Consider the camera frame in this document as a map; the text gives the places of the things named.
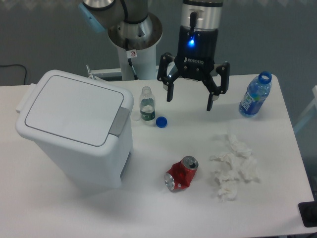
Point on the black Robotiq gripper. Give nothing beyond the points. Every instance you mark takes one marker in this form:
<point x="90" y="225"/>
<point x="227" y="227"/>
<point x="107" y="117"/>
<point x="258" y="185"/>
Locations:
<point x="195" y="54"/>

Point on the white plastic trash can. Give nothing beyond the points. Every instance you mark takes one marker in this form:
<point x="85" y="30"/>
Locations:
<point x="82" y="125"/>

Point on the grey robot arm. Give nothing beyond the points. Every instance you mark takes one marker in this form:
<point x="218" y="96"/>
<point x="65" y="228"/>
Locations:
<point x="135" y="33"/>

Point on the crushed red soda can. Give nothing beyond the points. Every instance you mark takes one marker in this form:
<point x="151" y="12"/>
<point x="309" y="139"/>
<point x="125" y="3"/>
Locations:
<point x="180" y="175"/>

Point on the clear green-label plastic bottle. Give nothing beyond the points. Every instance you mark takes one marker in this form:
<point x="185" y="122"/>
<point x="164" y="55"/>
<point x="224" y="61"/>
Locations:
<point x="147" y="104"/>

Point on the blue bottle cap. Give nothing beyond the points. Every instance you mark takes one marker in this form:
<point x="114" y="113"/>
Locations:
<point x="161" y="122"/>

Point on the blue plastic water bottle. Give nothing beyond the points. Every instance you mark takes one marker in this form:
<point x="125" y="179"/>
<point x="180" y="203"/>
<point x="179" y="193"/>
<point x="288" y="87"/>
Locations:
<point x="257" y="92"/>

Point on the white bottle cap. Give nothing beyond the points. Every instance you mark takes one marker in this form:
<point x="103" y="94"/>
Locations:
<point x="135" y="117"/>

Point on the crumpled white tissue paper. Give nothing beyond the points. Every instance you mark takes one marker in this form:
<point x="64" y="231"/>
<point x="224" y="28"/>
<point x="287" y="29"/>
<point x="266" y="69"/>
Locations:
<point x="241" y="166"/>

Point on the black device at edge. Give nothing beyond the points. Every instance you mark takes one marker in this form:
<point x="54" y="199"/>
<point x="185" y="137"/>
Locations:
<point x="308" y="212"/>

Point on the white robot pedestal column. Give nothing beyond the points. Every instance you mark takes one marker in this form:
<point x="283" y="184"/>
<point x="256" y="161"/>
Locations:
<point x="137" y="64"/>

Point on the white metal base frame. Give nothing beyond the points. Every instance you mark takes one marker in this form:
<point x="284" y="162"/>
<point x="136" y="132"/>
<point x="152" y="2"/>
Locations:
<point x="105" y="74"/>

